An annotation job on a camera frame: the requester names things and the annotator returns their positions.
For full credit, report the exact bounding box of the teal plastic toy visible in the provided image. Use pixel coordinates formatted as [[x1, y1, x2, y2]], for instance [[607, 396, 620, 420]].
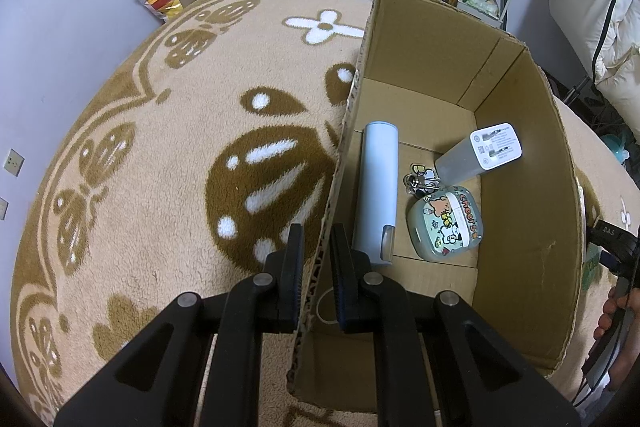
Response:
[[600, 132, 631, 165]]

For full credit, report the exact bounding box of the light blue cylinder case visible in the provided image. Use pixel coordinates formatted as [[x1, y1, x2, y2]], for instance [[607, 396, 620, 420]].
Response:
[[351, 122, 399, 265]]

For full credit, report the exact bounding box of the cream padded chair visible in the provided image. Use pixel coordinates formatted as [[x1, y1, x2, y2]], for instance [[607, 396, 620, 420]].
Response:
[[547, 0, 640, 128]]

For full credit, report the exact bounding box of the person's right hand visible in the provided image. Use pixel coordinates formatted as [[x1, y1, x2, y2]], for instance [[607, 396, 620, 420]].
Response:
[[594, 286, 640, 393]]

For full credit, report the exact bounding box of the cardboard box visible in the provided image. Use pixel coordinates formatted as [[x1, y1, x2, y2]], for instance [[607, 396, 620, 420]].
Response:
[[286, 0, 587, 413]]

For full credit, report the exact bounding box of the white power adapter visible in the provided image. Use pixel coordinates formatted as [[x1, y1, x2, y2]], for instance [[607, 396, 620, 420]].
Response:
[[434, 123, 523, 184]]

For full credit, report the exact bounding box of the cartoon print earbuds case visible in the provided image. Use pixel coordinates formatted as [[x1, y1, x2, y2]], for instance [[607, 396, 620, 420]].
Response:
[[406, 186, 485, 263]]

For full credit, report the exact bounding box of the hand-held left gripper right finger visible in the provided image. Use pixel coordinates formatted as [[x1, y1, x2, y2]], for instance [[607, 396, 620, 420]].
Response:
[[329, 223, 581, 427]]

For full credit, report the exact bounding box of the key bunch with charm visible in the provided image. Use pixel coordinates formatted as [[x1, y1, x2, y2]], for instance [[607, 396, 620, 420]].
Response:
[[403, 163, 442, 198]]

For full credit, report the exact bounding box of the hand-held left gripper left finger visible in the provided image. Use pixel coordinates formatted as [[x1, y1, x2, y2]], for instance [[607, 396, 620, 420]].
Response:
[[52, 223, 306, 427]]

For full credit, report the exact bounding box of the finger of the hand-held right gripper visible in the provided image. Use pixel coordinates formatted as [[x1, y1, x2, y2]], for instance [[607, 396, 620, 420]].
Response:
[[589, 218, 640, 273]]

